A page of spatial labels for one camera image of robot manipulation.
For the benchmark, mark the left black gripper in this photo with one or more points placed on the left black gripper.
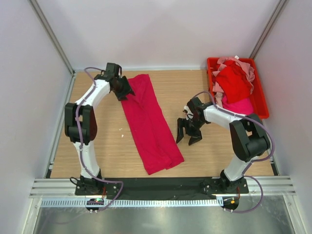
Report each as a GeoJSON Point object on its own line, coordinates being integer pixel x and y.
{"type": "Point", "coordinates": [122, 96]}

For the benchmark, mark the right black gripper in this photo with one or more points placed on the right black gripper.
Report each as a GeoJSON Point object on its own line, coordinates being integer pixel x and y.
{"type": "Point", "coordinates": [195, 136]}

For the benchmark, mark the crimson t shirt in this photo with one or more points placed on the crimson t shirt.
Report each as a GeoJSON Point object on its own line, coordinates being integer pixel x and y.
{"type": "Point", "coordinates": [151, 134]}

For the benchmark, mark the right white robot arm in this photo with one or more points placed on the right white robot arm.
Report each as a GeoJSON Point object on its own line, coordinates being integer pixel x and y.
{"type": "Point", "coordinates": [249, 139]}

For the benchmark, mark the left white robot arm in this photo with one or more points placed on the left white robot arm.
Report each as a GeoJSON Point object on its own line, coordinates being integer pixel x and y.
{"type": "Point", "coordinates": [81, 128]}

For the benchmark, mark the magenta t shirt in bin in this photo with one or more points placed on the magenta t shirt in bin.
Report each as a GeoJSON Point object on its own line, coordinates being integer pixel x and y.
{"type": "Point", "coordinates": [243, 106]}

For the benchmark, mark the red t shirt in bin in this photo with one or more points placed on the red t shirt in bin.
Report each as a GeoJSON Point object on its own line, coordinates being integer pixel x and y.
{"type": "Point", "coordinates": [234, 83]}

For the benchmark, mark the red plastic bin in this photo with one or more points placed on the red plastic bin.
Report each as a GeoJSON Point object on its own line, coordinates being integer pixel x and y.
{"type": "Point", "coordinates": [257, 97]}

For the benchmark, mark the pink t shirt in bin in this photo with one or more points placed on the pink t shirt in bin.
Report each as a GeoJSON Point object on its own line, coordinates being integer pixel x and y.
{"type": "Point", "coordinates": [246, 68]}

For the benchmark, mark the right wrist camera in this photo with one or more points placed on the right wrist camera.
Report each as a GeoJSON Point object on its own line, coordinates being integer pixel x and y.
{"type": "Point", "coordinates": [188, 113]}

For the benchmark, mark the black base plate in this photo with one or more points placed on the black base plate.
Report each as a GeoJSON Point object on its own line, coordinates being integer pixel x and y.
{"type": "Point", "coordinates": [159, 186]}

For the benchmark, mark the aluminium frame rail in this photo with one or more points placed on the aluminium frame rail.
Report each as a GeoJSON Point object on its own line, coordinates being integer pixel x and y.
{"type": "Point", "coordinates": [62, 187]}

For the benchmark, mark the left corner aluminium post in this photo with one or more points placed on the left corner aluminium post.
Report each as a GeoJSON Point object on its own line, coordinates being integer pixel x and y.
{"type": "Point", "coordinates": [49, 31]}

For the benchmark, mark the corner aluminium post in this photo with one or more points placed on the corner aluminium post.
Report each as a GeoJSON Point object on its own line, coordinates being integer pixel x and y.
{"type": "Point", "coordinates": [279, 8]}
{"type": "Point", "coordinates": [49, 31]}

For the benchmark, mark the slotted cable duct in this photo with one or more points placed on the slotted cable duct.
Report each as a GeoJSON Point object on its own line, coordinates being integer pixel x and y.
{"type": "Point", "coordinates": [96, 202]}

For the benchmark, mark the right corner aluminium post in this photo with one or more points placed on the right corner aluminium post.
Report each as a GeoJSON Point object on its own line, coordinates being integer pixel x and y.
{"type": "Point", "coordinates": [279, 8]}

